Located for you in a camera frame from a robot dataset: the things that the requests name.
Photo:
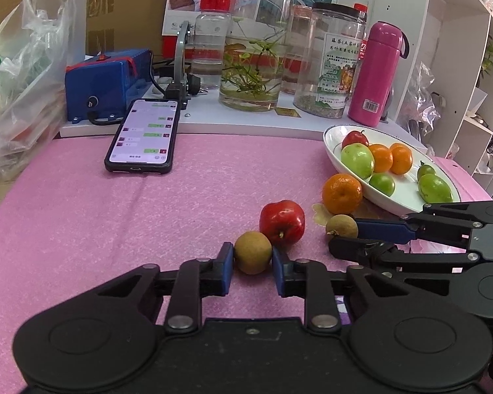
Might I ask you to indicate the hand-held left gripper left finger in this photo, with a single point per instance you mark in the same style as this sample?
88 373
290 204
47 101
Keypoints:
229 262

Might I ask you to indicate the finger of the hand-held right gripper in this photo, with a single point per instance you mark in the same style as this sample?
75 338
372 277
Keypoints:
384 230
349 248

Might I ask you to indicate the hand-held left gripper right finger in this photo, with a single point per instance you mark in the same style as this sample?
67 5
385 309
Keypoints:
277 271

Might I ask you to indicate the brown longan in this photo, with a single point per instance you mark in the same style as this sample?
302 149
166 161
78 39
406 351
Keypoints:
252 252
341 226

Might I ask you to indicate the white plate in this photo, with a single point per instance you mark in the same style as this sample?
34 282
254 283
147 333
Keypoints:
402 195

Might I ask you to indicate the small light green jujube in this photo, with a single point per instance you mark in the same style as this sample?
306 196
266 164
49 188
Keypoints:
382 184

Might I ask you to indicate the orange mandarin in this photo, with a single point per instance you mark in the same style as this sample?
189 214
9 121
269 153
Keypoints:
382 159
401 160
342 194

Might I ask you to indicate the small dark green jujube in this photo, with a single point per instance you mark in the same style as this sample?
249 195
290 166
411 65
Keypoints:
426 171

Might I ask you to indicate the large green jujube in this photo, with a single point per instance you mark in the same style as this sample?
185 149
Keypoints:
356 161

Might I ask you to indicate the small red apple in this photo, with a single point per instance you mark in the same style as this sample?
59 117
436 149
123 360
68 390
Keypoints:
354 139

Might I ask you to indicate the large red apple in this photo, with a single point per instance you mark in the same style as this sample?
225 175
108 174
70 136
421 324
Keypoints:
281 221

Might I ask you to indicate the crumpled clear plastic wrap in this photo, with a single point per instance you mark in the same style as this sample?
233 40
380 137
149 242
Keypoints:
419 98

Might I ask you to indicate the white board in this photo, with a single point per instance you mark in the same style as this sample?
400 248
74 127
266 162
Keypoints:
230 121

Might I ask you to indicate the pink floral tablecloth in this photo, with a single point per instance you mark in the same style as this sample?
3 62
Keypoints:
86 234

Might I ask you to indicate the small gold card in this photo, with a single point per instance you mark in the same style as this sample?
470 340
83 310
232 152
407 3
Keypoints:
287 113

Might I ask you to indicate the black smartphone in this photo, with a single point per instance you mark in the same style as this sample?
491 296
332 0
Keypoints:
143 135

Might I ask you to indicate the pink thermos bottle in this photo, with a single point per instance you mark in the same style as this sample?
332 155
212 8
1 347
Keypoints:
374 74

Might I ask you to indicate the glass vase with water plant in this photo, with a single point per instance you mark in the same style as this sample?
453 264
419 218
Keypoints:
250 90

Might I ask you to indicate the labelled plastic jar black lid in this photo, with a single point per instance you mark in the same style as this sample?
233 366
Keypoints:
312 69

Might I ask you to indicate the white shelf unit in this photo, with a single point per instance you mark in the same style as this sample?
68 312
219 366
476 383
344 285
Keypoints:
448 49

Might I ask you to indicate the grey phone holder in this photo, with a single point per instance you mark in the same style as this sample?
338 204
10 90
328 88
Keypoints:
181 57

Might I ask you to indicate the blue device box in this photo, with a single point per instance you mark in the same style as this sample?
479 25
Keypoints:
102 86

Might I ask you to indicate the clear glass jar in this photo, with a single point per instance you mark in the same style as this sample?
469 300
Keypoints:
300 28

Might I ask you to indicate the red label bottle red cap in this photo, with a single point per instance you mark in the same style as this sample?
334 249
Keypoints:
360 10

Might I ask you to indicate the clear bottle red cap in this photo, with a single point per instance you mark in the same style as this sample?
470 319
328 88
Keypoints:
209 41

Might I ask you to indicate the cardboard box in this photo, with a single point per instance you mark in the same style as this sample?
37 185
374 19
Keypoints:
119 8

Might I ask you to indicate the clear plastic bag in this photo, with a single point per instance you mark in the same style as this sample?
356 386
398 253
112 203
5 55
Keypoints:
24 69

